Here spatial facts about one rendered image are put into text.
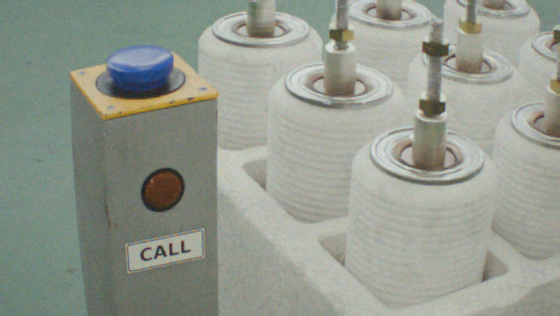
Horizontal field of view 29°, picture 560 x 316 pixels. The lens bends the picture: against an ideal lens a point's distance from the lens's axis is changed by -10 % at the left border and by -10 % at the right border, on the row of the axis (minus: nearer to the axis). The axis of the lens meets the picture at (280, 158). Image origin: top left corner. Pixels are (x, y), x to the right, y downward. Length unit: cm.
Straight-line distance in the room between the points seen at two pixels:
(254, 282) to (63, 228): 37
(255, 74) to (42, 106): 58
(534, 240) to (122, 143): 30
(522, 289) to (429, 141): 12
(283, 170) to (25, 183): 48
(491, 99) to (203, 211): 26
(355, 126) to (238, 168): 12
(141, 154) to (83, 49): 95
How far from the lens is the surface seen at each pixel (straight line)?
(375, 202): 71
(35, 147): 132
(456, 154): 74
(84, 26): 168
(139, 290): 69
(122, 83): 66
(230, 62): 89
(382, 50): 94
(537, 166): 77
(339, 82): 81
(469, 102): 85
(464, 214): 71
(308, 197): 81
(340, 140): 79
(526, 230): 79
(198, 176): 67
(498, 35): 100
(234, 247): 84
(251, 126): 90
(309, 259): 76
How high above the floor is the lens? 58
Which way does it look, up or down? 27 degrees down
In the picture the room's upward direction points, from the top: 2 degrees clockwise
